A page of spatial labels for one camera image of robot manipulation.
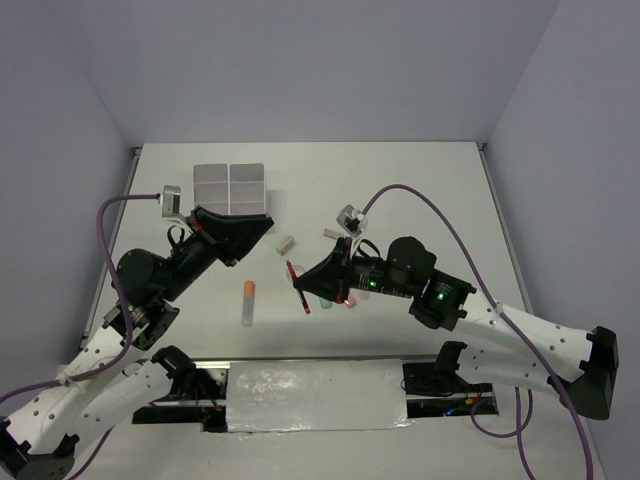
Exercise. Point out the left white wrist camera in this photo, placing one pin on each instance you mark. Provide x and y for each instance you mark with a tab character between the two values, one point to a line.
170	201

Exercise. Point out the right white compartment container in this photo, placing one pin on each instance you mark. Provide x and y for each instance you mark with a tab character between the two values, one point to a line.
247	189

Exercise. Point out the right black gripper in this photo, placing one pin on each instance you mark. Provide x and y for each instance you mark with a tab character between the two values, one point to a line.
330	278

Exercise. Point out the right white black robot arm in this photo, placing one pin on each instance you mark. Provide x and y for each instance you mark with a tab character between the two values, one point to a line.
494	343

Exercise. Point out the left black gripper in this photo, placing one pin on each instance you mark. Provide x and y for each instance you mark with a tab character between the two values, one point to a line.
234	234

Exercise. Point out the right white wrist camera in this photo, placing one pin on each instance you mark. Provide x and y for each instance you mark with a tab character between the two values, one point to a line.
354	223

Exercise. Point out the green highlighter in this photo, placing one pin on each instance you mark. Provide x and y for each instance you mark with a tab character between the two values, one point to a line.
325	304

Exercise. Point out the orange capped glue stick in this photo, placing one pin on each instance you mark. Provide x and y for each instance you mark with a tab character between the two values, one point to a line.
248	303

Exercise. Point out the beige eraser block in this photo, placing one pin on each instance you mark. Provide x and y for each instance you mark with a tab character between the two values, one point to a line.
332	234

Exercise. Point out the clear tape roll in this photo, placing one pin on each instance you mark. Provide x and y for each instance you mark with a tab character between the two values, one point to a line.
298	269

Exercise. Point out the right aluminium table rail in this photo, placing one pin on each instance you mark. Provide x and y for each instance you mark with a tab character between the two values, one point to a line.
524	294

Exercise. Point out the red pen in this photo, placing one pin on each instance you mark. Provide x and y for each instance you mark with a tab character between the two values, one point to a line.
300	293

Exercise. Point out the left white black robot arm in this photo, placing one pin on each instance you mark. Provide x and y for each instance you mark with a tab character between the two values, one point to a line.
120	370

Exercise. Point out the silver foil covered panel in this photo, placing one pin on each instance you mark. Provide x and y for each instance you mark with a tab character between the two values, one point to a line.
300	396

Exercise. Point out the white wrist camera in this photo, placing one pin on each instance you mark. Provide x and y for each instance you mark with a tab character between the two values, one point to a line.
354	223
170	201

